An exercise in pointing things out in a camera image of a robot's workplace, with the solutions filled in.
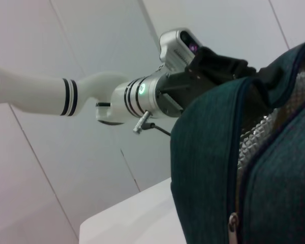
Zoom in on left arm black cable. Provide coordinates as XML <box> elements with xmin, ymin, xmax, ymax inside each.
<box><xmin>133</xmin><ymin>110</ymin><xmax>172</xmax><ymax>137</ymax></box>

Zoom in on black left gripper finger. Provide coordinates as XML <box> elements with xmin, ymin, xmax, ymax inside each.
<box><xmin>251</xmin><ymin>66</ymin><xmax>283</xmax><ymax>92</ymax></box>

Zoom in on dark teal insulated lunch bag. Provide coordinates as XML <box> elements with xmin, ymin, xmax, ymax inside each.
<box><xmin>169</xmin><ymin>38</ymin><xmax>305</xmax><ymax>244</ymax></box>

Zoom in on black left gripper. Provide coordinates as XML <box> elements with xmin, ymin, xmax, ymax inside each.
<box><xmin>156</xmin><ymin>46</ymin><xmax>255</xmax><ymax>118</ymax></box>

